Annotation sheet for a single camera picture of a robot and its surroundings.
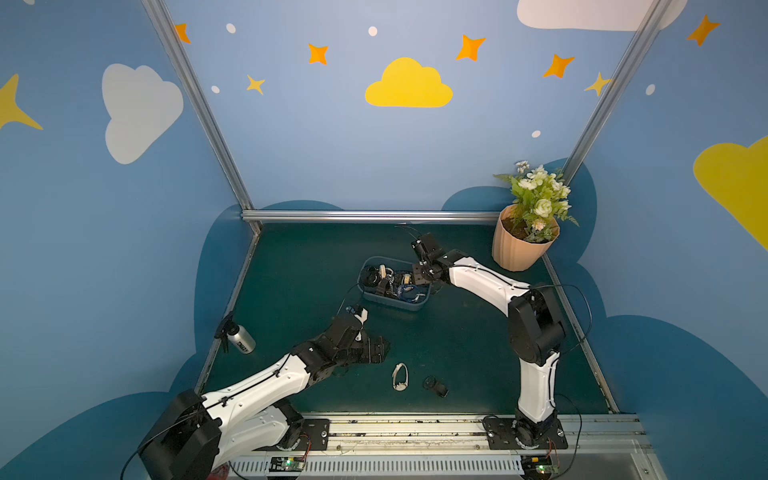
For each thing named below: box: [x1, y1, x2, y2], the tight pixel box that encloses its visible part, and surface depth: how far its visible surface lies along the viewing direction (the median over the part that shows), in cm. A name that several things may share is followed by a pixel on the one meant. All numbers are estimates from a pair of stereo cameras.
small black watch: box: [422, 376, 450, 398], surface depth 82 cm
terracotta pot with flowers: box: [492, 160, 580, 272], surface depth 98 cm
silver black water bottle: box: [226, 322, 257, 355], surface depth 83 cm
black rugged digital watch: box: [361, 266, 380, 288], surface depth 105 cm
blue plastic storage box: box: [357, 256, 432, 311], surface depth 101 cm
